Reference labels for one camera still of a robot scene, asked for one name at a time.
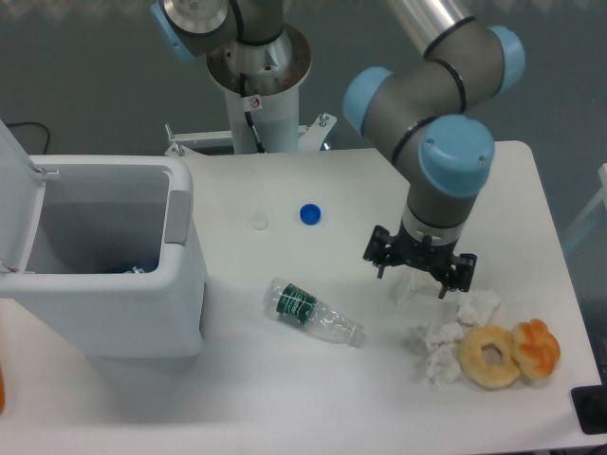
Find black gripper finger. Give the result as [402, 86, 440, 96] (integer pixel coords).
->
[362, 225, 395, 279]
[435, 253, 478, 299]

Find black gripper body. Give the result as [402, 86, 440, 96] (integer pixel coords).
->
[386, 228, 461, 280]

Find white plastic trash can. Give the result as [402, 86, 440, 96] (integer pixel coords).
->
[1, 129, 207, 357]

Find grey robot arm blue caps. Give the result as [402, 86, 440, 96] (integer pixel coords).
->
[151, 1, 525, 292]

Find crumpled white tissue under gripper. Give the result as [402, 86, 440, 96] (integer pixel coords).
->
[392, 268, 442, 305]

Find crumpled white tissue upper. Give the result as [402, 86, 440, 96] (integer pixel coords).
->
[443, 290, 501, 327]

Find blue bottle cap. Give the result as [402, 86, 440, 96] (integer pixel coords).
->
[299, 203, 322, 226]

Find crumpled white tissue lower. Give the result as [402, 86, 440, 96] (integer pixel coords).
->
[412, 322, 464, 390]

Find crushed clear plastic bottle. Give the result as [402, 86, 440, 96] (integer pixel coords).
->
[262, 277, 363, 347]

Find orange glazed bread roll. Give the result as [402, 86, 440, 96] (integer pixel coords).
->
[511, 318, 561, 380]

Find white bottle cap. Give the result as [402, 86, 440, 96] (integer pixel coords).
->
[249, 213, 269, 231]

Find black device at table edge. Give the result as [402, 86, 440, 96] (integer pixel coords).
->
[571, 385, 606, 435]

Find orange object at left edge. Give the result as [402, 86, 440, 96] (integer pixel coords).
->
[0, 366, 6, 414]

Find ring donut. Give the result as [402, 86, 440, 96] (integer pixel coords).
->
[458, 324, 521, 389]

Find white mounting bracket with bolts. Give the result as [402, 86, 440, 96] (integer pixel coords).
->
[164, 113, 338, 157]

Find black cable on pedestal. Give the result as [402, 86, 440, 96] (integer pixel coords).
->
[238, 72, 267, 155]

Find white frame at right edge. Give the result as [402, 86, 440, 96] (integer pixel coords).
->
[561, 163, 606, 257]

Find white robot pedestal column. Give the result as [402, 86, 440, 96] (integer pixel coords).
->
[207, 24, 311, 153]

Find black cable on floor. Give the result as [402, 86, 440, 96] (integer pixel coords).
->
[5, 121, 51, 155]

